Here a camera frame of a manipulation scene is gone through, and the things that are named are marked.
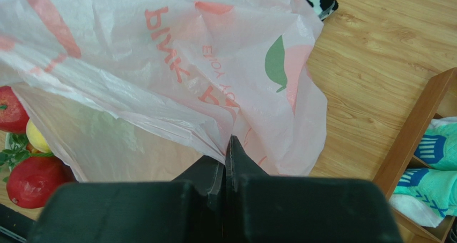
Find pink printed plastic bag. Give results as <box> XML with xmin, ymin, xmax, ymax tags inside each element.
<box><xmin>1</xmin><ymin>0</ymin><xmax>327</xmax><ymax>181</ymax></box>

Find red apple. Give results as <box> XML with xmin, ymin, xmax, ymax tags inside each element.
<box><xmin>1</xmin><ymin>86</ymin><xmax>30</xmax><ymax>134</ymax></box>

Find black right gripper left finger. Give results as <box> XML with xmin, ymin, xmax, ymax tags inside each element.
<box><xmin>174</xmin><ymin>156</ymin><xmax>224</xmax><ymax>242</ymax></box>

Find teal and white socks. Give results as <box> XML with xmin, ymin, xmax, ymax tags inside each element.
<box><xmin>389</xmin><ymin>117</ymin><xmax>456</xmax><ymax>227</ymax></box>

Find red pomegranate fruit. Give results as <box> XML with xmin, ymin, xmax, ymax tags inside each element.
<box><xmin>6</xmin><ymin>156</ymin><xmax>76</xmax><ymax>209</ymax></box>

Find wooden compartment tray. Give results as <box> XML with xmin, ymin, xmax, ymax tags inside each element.
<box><xmin>373</xmin><ymin>68</ymin><xmax>456</xmax><ymax>242</ymax></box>

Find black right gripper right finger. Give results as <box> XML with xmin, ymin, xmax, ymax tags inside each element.
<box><xmin>225</xmin><ymin>135</ymin><xmax>268</xmax><ymax>242</ymax></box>

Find green leafy sprig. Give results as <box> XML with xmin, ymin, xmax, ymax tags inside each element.
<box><xmin>1</xmin><ymin>132</ymin><xmax>53</xmax><ymax>172</ymax></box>

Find yellow peach fruit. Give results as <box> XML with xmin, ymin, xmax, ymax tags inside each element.
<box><xmin>26</xmin><ymin>119</ymin><xmax>51</xmax><ymax>153</ymax></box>

